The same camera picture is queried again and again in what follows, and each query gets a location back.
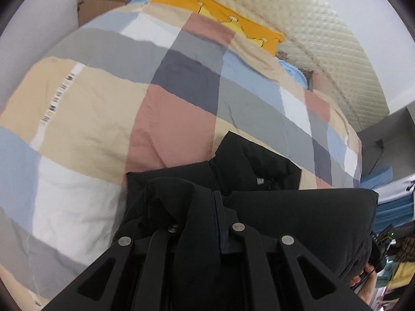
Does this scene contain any person's right hand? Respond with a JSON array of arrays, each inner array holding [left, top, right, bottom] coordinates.
[[348, 263, 379, 302]]

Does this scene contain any cream quilted headboard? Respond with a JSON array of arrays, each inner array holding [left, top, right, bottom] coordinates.
[[177, 0, 390, 132]]

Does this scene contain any pink pillow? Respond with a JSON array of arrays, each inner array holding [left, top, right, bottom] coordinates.
[[306, 69, 329, 93]]

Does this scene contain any patchwork checked blanket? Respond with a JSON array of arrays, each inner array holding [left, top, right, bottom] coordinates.
[[0, 2, 363, 311]]

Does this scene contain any yellow cloth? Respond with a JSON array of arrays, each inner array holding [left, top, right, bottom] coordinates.
[[385, 262, 413, 289]]

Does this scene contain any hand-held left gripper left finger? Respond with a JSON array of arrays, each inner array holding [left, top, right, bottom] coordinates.
[[40, 223, 183, 311]]

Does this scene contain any blue curtain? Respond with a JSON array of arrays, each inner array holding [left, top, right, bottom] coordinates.
[[373, 197, 415, 228]]

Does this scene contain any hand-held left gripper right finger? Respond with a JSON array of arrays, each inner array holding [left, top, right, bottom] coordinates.
[[212, 190, 372, 311]]

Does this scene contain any blue hanging garment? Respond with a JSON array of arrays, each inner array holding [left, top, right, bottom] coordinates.
[[361, 166, 395, 189]]

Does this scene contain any black puffer jacket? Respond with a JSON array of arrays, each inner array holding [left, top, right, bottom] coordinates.
[[110, 131, 380, 311]]

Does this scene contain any blue fuzzy cloth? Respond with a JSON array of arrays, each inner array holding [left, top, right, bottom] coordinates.
[[277, 59, 308, 89]]

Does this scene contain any yellow pillow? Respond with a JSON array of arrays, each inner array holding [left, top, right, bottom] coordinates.
[[150, 0, 285, 54]]

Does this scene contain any grey wardrobe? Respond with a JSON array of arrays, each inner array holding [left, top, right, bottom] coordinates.
[[357, 104, 415, 189]]

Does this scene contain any wooden nightstand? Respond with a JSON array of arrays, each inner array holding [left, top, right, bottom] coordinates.
[[78, 0, 172, 28]]

